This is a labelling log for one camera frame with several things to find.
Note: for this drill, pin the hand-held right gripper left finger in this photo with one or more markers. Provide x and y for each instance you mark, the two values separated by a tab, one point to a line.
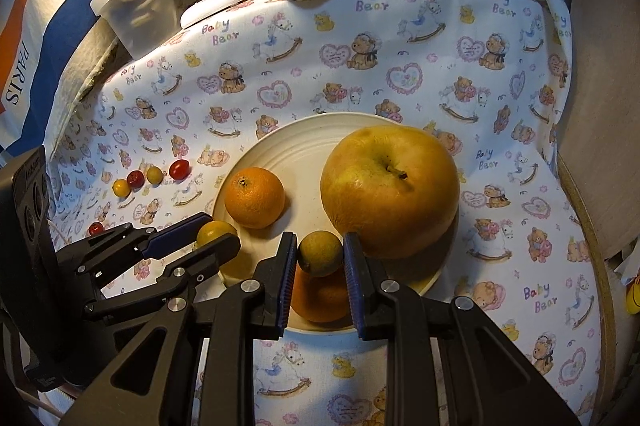
286	276

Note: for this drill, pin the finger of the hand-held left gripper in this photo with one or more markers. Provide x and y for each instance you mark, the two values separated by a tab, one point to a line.
172	236
220	251

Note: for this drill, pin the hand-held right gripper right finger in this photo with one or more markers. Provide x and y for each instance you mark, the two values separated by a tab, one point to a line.
352	286

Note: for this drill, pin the yellow cherry tomato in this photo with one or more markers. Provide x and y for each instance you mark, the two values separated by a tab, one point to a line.
212	231
120	187

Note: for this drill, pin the orange tangerine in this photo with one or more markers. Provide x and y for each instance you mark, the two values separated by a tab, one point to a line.
320	301
254	197

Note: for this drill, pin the small brown round fruit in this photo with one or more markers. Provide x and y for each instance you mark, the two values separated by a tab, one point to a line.
320	252

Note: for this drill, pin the olive green cherry tomato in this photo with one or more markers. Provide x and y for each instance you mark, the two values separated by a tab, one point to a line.
154	175

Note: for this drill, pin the red cherry tomato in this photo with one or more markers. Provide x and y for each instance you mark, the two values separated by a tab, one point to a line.
135	178
179	169
96	228

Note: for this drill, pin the large yellow apple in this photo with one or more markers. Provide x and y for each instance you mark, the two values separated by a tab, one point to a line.
390	191

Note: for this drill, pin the cream round plate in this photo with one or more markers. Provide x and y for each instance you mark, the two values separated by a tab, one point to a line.
295	146

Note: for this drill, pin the striped blanket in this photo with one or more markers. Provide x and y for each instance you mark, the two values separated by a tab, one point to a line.
50	6

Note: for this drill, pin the translucent plastic container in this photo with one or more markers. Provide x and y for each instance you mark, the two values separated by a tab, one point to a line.
135	6

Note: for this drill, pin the white remote control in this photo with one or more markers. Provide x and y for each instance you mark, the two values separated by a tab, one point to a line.
215	6

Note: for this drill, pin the bear print tablecloth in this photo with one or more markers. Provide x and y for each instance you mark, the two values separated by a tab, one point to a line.
400	56

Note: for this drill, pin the wooden board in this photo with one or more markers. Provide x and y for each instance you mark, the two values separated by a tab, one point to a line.
600	81

